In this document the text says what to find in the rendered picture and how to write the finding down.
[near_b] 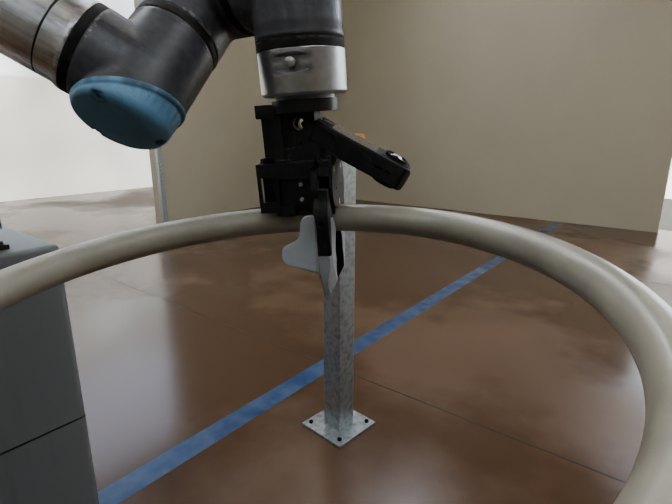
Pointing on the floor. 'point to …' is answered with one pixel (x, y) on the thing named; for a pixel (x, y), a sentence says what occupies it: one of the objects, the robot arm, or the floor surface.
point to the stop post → (340, 347)
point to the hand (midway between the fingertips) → (337, 276)
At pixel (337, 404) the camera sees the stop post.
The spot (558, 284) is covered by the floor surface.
